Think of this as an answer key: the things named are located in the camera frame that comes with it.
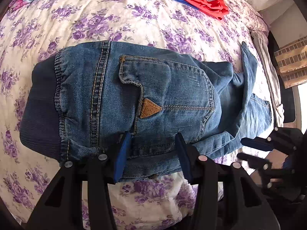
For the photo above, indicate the red and blue garment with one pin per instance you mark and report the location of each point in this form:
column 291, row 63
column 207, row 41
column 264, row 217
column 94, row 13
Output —
column 203, row 0

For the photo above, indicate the grey cloth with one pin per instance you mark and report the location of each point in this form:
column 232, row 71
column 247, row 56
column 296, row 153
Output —
column 268, row 71

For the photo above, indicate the brown striped cloth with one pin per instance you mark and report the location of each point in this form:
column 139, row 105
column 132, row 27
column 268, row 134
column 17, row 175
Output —
column 291, row 62

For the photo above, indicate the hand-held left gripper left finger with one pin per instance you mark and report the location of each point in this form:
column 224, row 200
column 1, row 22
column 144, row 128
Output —
column 122, row 152

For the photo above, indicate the blue denim pants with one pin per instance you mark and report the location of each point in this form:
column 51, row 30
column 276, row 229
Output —
column 144, row 95

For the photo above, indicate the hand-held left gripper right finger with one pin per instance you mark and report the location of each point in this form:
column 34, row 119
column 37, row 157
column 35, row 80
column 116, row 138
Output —
column 183, row 153

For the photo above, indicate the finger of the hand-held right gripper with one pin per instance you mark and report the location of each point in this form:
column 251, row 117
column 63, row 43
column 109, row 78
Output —
column 251, row 160
column 256, row 144

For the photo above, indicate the purple floral bedspread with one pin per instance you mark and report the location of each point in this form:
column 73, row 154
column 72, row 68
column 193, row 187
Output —
column 96, row 16

